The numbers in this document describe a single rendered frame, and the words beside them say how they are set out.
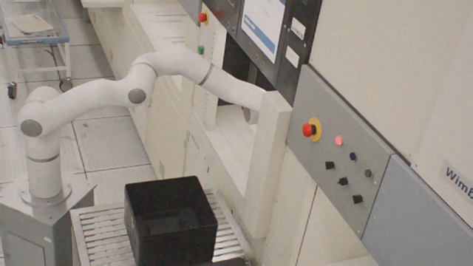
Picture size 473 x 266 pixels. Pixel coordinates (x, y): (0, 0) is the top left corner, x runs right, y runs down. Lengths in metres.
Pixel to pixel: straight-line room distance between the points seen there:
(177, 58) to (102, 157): 1.97
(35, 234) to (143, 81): 0.77
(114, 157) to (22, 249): 1.49
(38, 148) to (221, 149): 0.75
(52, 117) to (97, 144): 1.87
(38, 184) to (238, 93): 0.84
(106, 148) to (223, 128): 1.46
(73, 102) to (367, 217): 1.08
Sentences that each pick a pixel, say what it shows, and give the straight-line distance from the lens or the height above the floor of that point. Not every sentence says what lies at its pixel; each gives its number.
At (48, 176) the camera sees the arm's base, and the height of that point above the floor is 0.88.
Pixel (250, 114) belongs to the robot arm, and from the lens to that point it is 1.94.
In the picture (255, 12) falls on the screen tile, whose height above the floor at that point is 1.57.
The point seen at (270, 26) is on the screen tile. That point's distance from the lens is 1.79.
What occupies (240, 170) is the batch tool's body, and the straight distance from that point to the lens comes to 2.28.
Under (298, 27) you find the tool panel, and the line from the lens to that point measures 1.63.
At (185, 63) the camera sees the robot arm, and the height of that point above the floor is 1.40.
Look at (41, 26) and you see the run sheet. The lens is 4.39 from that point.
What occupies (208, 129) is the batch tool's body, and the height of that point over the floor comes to 0.88.
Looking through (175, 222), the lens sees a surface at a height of 0.77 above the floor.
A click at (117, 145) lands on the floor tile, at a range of 3.84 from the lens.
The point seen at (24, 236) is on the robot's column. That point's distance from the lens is 2.34.
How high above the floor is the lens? 2.24
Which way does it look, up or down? 34 degrees down
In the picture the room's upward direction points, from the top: 9 degrees clockwise
